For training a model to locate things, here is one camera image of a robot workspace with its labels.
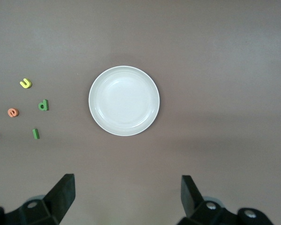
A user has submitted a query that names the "beige round plate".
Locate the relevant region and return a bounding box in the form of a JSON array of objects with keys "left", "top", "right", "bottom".
[{"left": 88, "top": 65, "right": 161, "bottom": 137}]

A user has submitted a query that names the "green foam letter p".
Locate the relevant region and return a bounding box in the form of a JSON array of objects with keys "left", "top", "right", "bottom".
[{"left": 38, "top": 99, "right": 49, "bottom": 111}]

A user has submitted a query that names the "orange foam letter e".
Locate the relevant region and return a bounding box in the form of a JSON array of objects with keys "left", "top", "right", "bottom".
[{"left": 7, "top": 108, "right": 20, "bottom": 118}]

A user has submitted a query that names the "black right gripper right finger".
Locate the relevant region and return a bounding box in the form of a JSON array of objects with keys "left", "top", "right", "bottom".
[{"left": 177, "top": 174, "right": 276, "bottom": 225}]

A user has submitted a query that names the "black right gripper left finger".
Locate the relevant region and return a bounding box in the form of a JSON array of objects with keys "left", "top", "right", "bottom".
[{"left": 0, "top": 173, "right": 75, "bottom": 225}]

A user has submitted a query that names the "brown table cover sheet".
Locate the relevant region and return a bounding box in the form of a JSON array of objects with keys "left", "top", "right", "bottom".
[{"left": 0, "top": 0, "right": 281, "bottom": 225}]

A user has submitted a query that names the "yellow foam letter u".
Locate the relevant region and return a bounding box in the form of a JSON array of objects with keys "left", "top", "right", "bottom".
[{"left": 19, "top": 78, "right": 33, "bottom": 89}]

